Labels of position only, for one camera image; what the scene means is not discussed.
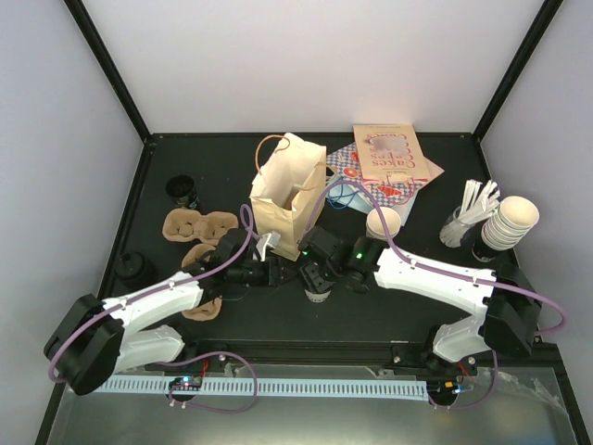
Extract single white paper cup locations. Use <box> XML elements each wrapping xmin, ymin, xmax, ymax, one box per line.
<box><xmin>305</xmin><ymin>289</ymin><xmax>331</xmax><ymax>303</ymax></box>

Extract kraft paper bag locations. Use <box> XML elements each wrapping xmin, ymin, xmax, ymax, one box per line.
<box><xmin>249</xmin><ymin>133</ymin><xmax>327</xmax><ymax>261</ymax></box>

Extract light blue cable duct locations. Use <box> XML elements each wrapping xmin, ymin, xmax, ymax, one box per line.
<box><xmin>96</xmin><ymin>375</ymin><xmax>428</xmax><ymax>401</ymax></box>

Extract light blue paper bag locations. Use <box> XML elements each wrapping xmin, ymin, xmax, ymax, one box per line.
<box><xmin>327</xmin><ymin>184</ymin><xmax>416</xmax><ymax>226</ymax></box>

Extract blue checkered paper bag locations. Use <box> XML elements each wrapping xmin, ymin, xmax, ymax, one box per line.
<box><xmin>327</xmin><ymin>143</ymin><xmax>428</xmax><ymax>207</ymax></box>

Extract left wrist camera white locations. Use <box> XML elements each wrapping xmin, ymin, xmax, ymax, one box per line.
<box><xmin>254</xmin><ymin>231</ymin><xmax>281</xmax><ymax>262</ymax></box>

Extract small circuit board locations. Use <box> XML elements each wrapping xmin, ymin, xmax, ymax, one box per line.
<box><xmin>169</xmin><ymin>376</ymin><xmax>202</xmax><ymax>391</ymax></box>

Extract clear stirrer holder cup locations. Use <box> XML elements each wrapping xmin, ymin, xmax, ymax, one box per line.
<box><xmin>439</xmin><ymin>207</ymin><xmax>473</xmax><ymax>248</ymax></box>

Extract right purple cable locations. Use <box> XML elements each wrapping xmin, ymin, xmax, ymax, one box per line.
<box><xmin>298</xmin><ymin>179</ymin><xmax>569</xmax><ymax>336</ymax></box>

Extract pulp cup carrier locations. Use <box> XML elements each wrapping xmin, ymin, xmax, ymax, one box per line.
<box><xmin>162</xmin><ymin>208</ymin><xmax>238</xmax><ymax>246</ymax></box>
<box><xmin>180</xmin><ymin>243</ymin><xmax>223</xmax><ymax>322</ymax></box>

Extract white stirrer packets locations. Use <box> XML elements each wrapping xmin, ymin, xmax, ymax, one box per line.
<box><xmin>453</xmin><ymin>179</ymin><xmax>501</xmax><ymax>228</ymax></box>

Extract pink cakes paper bag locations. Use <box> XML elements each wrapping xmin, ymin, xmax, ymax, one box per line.
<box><xmin>353</xmin><ymin>124</ymin><xmax>444</xmax><ymax>184</ymax></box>

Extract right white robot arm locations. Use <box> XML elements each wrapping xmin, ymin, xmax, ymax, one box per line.
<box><xmin>297</xmin><ymin>226</ymin><xmax>541</xmax><ymax>374</ymax></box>

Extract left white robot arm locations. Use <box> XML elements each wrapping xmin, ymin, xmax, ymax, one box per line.
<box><xmin>44</xmin><ymin>229</ymin><xmax>297</xmax><ymax>395</ymax></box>

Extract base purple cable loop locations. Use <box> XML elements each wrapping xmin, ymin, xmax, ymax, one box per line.
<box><xmin>159</xmin><ymin>351</ymin><xmax>259</xmax><ymax>413</ymax></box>

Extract black lid stack left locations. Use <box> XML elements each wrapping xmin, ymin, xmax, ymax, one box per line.
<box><xmin>114</xmin><ymin>251</ymin><xmax>156</xmax><ymax>285</ymax></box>

